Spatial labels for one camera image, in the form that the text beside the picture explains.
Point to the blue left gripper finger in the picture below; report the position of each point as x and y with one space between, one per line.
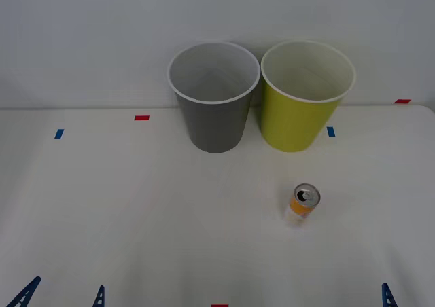
23 295
99 299

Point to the grey plastic waste bin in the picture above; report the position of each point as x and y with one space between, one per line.
214 127

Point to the yellow-green plastic waste bin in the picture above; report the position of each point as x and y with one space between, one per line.
292 123

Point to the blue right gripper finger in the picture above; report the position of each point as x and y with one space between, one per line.
388 298

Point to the orange drink can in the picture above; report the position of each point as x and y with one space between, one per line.
299 209

